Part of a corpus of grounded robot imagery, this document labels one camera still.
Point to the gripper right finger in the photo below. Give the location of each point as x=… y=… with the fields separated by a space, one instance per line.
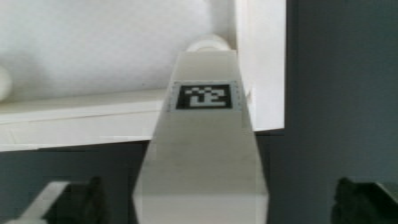
x=365 y=203

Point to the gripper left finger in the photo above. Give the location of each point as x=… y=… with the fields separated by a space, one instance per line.
x=68 y=204

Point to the white desk top tray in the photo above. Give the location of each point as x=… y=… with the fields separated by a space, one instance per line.
x=88 y=54

